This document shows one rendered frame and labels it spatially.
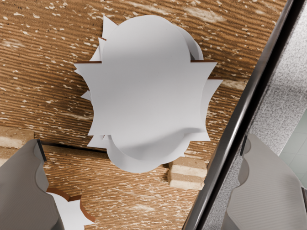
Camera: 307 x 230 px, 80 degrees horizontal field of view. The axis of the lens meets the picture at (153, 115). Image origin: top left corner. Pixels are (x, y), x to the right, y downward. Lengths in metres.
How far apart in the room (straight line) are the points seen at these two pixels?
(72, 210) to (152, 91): 0.30
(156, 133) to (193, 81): 0.06
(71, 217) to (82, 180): 0.09
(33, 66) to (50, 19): 0.06
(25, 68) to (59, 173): 0.18
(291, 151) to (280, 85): 1.61
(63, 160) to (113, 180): 0.09
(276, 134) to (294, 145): 1.52
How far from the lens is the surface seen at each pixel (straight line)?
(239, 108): 0.32
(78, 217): 0.42
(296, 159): 2.02
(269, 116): 0.36
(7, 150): 0.36
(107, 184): 0.36
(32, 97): 0.30
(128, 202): 0.39
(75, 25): 0.25
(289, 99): 0.36
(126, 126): 0.18
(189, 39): 0.20
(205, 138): 0.21
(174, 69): 0.16
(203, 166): 0.31
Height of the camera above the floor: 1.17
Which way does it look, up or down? 63 degrees down
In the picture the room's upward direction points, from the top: 175 degrees clockwise
